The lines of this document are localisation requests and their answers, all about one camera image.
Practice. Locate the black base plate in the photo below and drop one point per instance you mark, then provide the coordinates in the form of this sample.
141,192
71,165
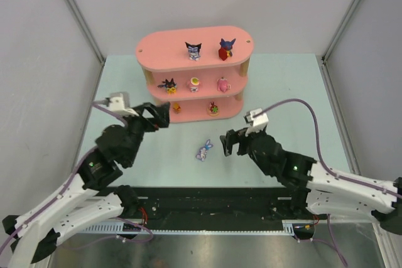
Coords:
95,212

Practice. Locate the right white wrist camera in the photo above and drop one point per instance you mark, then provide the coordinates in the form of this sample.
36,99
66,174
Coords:
257,121

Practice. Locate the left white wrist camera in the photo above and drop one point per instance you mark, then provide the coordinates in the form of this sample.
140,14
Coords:
118,103

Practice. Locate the pink three-tier shelf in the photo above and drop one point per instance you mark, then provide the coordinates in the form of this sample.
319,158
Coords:
164,55

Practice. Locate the yellow bear figurine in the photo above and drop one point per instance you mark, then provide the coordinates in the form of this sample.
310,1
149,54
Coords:
176,108

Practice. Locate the grey slotted cable duct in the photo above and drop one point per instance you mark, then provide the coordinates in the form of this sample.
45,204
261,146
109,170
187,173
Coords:
284,227

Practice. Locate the pink bear strawberry figurine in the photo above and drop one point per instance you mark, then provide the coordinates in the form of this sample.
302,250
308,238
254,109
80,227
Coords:
213,109

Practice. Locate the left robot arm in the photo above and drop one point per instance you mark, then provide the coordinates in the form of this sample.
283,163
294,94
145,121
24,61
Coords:
37,234

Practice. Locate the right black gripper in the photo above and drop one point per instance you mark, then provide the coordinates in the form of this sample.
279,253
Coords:
240,145

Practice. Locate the black purple-bow imp figurine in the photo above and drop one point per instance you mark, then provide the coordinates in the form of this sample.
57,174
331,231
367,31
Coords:
193,51

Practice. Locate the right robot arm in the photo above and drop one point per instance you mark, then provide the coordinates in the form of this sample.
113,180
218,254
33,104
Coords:
320,190

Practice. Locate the yellow mouse navy-hood figurine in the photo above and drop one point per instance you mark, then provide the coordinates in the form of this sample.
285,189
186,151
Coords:
225,50

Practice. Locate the yellow mouse dragon-costume figurine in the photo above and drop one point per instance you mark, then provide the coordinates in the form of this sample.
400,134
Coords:
170,86

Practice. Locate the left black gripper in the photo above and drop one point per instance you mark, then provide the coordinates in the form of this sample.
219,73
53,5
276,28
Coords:
145,120

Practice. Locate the purple bunny figurine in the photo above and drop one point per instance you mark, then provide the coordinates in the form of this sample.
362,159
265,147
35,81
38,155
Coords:
202,151

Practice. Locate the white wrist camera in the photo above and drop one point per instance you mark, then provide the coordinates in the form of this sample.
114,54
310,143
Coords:
257,121
118,103

